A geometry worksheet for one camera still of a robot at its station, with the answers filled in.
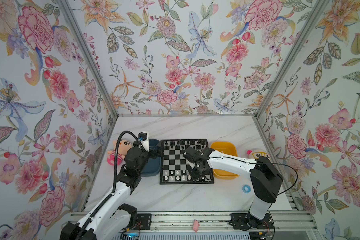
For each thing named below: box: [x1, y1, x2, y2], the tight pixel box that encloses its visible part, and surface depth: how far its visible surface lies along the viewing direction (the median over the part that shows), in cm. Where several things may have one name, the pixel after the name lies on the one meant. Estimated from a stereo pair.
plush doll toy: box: [246, 149, 272, 161], surface depth 92 cm
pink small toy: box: [193, 220, 200, 233], surface depth 73 cm
